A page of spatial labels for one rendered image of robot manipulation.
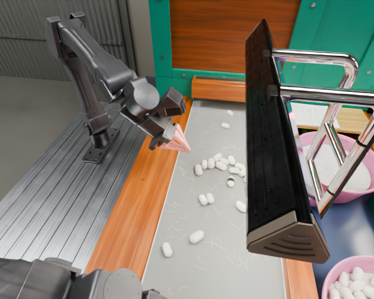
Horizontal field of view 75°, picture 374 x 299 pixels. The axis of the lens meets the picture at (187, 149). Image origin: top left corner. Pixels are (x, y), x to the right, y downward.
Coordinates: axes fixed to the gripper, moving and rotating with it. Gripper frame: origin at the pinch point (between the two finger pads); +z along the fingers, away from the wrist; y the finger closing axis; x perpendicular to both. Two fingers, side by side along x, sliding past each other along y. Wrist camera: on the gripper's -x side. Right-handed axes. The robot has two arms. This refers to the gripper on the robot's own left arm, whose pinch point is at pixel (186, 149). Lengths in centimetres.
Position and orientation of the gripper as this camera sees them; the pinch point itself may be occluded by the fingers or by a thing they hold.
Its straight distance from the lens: 65.5
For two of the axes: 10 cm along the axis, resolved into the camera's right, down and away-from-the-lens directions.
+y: 1.7, -6.7, 7.2
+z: 7.5, 5.6, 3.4
